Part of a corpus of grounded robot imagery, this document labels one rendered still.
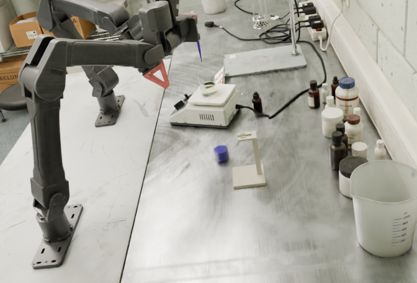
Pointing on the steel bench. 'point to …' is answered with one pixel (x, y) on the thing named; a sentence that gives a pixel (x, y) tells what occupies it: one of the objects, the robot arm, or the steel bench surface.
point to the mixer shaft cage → (264, 20)
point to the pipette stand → (257, 174)
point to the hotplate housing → (208, 113)
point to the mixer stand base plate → (263, 61)
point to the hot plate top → (224, 91)
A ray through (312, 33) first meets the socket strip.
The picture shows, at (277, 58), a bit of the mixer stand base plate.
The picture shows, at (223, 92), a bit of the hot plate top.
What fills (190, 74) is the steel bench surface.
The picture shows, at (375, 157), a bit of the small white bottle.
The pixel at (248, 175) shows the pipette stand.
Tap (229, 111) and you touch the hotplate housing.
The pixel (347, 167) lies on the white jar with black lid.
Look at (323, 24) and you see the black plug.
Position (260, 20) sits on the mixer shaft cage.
